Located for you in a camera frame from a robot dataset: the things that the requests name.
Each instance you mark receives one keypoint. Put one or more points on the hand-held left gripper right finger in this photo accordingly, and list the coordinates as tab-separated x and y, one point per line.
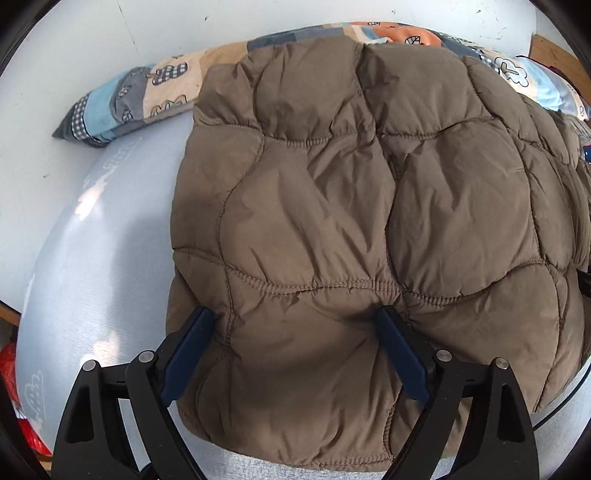
401	357

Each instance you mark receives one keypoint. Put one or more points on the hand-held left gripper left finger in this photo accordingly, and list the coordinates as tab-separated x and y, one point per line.
184	360

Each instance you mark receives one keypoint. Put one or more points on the brown puffer jacket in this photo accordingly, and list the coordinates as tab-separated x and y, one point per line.
360	194

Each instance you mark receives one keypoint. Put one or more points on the light blue cloud-print bed sheet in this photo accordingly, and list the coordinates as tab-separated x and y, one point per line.
106	240

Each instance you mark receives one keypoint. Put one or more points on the red plastic bag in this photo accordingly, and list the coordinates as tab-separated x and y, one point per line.
14	369

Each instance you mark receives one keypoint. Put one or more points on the patchwork patterned pillow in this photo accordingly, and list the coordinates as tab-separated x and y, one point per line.
166	87

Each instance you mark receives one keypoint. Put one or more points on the wooden headboard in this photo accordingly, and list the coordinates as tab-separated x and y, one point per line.
551	50

